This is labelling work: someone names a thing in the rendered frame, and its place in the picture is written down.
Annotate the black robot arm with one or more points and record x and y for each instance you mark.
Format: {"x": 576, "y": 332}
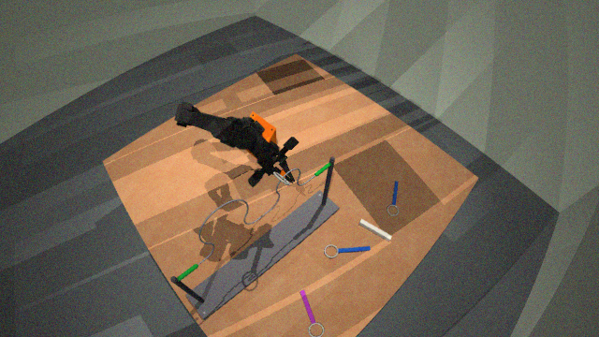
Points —
{"x": 243, "y": 133}

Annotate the grey rectangular bar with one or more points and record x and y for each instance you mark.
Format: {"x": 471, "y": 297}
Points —
{"x": 375, "y": 229}

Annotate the grey ring with orange handle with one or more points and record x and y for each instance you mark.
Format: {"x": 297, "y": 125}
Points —
{"x": 279, "y": 176}

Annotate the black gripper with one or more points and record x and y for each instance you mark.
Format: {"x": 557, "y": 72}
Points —
{"x": 288, "y": 145}

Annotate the purple flat handle with grey loop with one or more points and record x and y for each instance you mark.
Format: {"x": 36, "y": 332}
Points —
{"x": 310, "y": 314}

